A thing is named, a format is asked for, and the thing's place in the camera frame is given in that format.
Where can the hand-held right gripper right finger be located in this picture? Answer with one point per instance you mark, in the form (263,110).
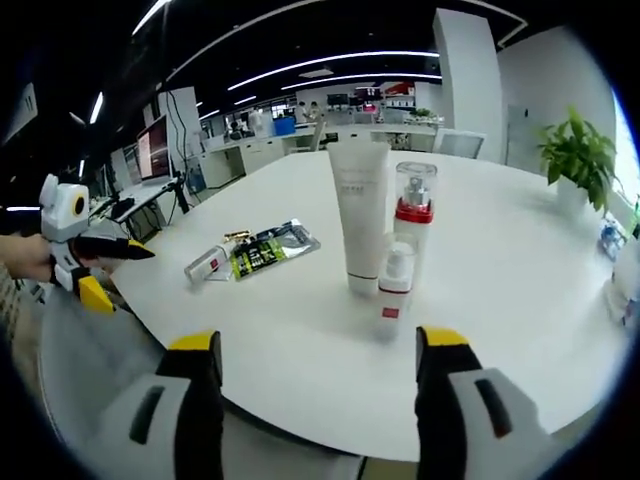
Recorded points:
(500,410)

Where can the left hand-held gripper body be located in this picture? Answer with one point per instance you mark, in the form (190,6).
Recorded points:
(60,210)

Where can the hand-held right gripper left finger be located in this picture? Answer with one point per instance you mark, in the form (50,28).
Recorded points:
(150,430)

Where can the small red-label skincare pump bottle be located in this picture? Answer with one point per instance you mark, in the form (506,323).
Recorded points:
(396,300)
(207,265)

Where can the gold skincare sachet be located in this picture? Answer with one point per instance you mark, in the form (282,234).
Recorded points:
(239,233)

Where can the green black skincare sachet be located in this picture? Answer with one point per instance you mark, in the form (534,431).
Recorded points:
(270,247)

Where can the red-collared skincare spray bottle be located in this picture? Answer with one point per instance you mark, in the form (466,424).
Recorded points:
(415,200)

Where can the white skincare tube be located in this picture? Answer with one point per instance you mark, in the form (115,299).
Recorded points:
(360,215)

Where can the blue storage bin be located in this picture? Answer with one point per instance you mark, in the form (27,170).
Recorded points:
(284,126)

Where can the person's left hand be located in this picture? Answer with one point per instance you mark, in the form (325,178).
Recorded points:
(25,255)

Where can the black computer mouse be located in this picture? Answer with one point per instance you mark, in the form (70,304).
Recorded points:
(123,204)

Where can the white side desk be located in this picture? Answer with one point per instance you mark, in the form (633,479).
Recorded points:
(145,200)

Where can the translucent blue container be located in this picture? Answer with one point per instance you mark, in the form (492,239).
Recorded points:
(196,177)

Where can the white stuffed toy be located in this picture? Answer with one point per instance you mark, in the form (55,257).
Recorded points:
(627,290)

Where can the blue white packet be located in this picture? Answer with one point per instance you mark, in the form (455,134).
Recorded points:
(611,239)

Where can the long ceiling light strip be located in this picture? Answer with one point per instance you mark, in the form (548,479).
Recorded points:
(350,56)
(350,77)
(150,17)

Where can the white mesh chair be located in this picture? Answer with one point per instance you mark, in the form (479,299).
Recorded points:
(460,144)

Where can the potted green plant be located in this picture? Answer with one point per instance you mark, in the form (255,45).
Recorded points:
(580,150)

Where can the grey wall panel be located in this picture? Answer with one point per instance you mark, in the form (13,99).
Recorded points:
(25,112)

